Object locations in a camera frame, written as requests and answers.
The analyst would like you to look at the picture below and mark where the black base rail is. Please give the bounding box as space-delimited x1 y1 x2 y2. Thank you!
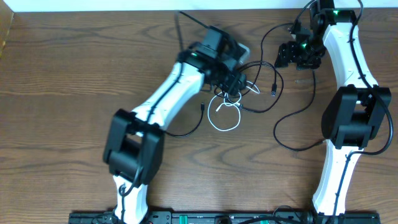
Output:
68 210 382 224

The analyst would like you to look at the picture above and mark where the thick black cable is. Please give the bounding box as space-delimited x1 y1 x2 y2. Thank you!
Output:
164 60 284 138

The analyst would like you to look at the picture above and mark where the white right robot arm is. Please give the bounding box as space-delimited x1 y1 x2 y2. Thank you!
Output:
274 0 394 223

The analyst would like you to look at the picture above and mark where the white USB cable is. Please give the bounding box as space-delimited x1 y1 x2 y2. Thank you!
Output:
206 80 261 132

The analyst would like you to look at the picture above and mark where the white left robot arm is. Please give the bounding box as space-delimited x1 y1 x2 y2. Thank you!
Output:
103 47 250 223

